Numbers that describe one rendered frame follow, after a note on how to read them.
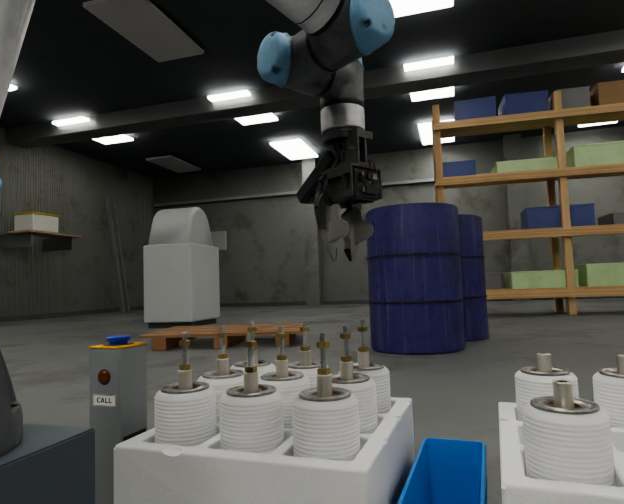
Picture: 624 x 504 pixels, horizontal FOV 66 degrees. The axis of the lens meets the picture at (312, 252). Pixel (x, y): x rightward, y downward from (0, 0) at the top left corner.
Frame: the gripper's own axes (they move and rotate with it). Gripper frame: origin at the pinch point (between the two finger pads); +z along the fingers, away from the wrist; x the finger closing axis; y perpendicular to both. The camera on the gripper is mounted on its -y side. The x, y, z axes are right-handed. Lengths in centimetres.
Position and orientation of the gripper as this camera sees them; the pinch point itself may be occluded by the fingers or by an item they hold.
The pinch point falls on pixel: (339, 253)
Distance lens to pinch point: 82.0
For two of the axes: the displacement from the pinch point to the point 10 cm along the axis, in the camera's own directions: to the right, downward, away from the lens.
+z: 0.3, 10.0, -0.7
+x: 7.7, 0.2, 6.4
